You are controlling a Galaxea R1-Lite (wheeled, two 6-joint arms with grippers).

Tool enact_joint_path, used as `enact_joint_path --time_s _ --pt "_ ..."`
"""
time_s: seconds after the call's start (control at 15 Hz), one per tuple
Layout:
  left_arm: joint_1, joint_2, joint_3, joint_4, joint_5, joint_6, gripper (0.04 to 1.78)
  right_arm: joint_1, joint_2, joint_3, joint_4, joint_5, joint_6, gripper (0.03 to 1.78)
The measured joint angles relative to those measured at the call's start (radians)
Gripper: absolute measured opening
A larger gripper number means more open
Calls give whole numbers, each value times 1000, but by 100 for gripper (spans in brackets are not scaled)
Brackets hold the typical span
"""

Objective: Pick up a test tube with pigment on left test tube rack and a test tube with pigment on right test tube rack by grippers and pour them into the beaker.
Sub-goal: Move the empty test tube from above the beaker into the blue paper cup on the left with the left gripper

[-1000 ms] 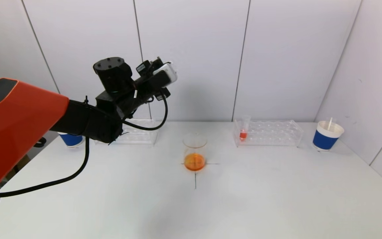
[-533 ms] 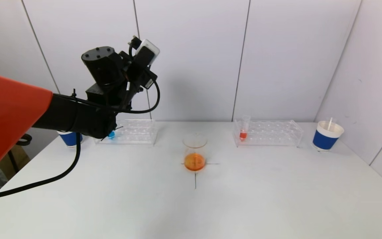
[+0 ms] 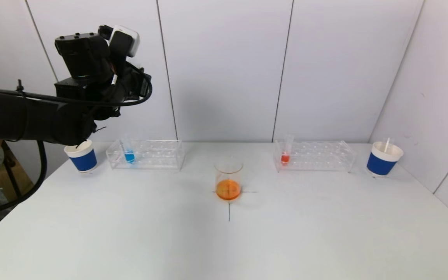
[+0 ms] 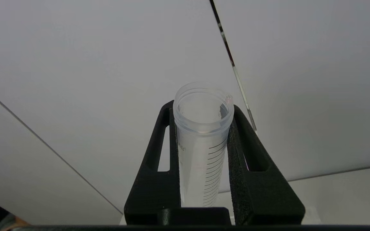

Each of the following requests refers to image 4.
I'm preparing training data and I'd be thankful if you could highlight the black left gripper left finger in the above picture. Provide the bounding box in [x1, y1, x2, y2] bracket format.
[124, 100, 181, 225]

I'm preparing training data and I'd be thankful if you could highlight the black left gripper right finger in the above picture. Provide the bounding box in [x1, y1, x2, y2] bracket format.
[226, 104, 306, 225]

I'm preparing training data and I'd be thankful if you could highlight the test tube with red pigment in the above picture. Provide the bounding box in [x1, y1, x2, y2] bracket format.
[173, 82, 234, 208]

